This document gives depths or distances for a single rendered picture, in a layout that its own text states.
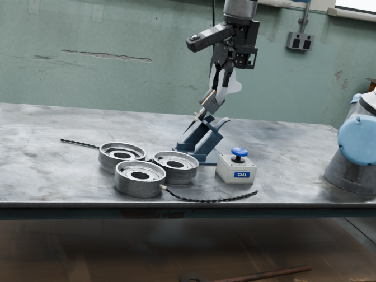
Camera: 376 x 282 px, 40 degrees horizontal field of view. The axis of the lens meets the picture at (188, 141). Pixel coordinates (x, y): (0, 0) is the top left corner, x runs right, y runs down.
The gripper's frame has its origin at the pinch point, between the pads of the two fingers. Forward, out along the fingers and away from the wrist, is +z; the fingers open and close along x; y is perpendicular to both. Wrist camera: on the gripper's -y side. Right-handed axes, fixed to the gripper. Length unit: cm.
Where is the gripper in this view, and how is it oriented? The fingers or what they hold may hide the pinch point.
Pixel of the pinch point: (214, 97)
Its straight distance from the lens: 127.7
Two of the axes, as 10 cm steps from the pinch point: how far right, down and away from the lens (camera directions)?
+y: 9.2, 0.3, 4.0
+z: -1.7, 9.3, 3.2
